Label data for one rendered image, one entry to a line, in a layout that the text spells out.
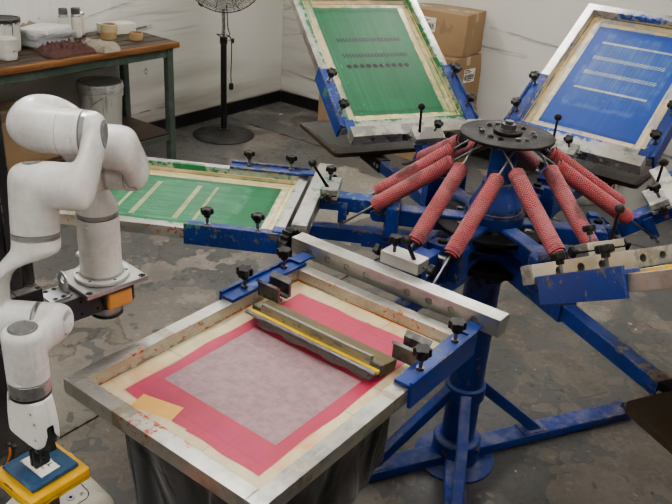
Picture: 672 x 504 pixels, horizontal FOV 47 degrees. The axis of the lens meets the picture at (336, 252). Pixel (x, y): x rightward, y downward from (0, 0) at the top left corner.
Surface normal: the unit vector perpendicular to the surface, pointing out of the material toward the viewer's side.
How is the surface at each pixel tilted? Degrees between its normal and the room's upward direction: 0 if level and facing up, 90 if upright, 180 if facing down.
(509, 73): 90
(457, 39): 90
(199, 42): 90
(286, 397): 0
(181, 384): 0
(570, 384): 0
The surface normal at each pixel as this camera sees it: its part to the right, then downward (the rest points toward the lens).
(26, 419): -0.55, 0.32
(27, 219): 0.08, 0.29
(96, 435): 0.06, -0.90
